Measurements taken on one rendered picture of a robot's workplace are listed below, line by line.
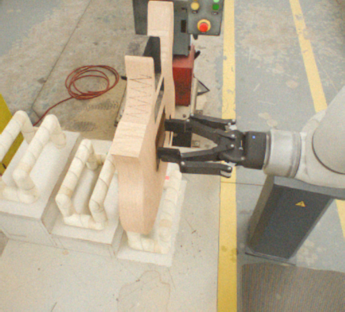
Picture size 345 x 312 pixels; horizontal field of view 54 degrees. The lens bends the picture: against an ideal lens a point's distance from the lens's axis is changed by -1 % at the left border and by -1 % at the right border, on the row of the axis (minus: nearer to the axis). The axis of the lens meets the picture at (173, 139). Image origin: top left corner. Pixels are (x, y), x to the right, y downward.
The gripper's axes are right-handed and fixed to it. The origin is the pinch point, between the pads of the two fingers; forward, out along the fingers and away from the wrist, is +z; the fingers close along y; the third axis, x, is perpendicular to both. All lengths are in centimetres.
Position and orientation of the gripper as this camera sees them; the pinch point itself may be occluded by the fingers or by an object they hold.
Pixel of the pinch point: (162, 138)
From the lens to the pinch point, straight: 68.6
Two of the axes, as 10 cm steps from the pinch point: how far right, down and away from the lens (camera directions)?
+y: 1.7, -7.5, 6.4
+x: -0.1, -6.5, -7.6
